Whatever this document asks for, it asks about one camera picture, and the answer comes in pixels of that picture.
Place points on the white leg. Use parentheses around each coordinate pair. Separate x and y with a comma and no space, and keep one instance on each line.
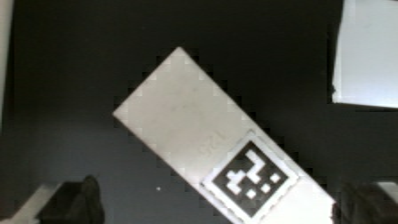
(202,134)

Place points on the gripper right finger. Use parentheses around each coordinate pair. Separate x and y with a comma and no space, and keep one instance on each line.
(369,204)

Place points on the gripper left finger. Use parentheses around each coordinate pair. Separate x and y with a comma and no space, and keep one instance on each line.
(65,203)

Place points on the white marker sheet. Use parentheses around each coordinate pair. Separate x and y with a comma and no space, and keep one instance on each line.
(367,54)

